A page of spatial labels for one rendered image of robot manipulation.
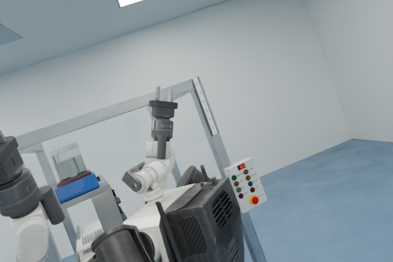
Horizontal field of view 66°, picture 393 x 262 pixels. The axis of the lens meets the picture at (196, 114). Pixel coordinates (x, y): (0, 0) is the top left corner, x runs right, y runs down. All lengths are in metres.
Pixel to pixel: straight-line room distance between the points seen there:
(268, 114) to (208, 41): 1.54
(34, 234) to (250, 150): 4.48
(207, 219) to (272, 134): 4.45
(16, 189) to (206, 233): 0.44
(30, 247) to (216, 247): 0.43
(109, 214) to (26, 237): 0.89
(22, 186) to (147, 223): 0.31
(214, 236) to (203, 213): 0.06
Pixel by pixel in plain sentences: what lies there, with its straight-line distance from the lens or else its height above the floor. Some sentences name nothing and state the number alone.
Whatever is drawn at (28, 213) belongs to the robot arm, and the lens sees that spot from 0.81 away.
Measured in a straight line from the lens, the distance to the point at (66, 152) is 1.56.
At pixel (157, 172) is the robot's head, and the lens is 0.94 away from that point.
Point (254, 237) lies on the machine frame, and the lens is 1.90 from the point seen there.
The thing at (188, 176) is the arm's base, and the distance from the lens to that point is 1.07.
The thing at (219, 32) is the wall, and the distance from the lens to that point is 5.13.
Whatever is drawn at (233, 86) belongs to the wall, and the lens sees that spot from 5.01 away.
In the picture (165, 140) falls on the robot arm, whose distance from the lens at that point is 1.19.
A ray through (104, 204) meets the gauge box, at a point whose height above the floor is 1.15.
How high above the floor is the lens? 1.45
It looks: 1 degrees down
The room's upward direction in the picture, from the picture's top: 20 degrees counter-clockwise
